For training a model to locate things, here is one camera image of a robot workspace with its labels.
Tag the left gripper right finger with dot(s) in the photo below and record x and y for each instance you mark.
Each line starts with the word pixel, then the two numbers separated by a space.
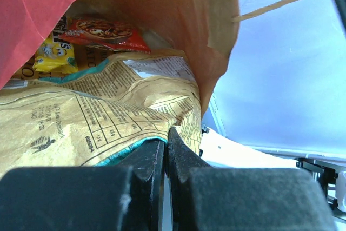
pixel 208 198

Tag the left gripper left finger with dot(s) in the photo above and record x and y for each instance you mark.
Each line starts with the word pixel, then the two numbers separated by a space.
pixel 127 196

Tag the gold snack bag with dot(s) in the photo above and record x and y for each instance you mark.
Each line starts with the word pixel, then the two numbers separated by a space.
pixel 99 115

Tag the red cookie snack packet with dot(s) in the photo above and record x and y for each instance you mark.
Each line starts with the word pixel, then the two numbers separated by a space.
pixel 103 34

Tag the red brown paper bag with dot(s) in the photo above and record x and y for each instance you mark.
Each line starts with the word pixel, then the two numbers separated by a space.
pixel 206 30

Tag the yellow M&M's bag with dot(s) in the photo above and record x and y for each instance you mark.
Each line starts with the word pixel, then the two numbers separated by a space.
pixel 56 54

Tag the yellow flat snack pouch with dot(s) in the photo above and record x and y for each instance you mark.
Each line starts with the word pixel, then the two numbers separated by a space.
pixel 85 57

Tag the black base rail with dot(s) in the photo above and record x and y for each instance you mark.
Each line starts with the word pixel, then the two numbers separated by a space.
pixel 331 178

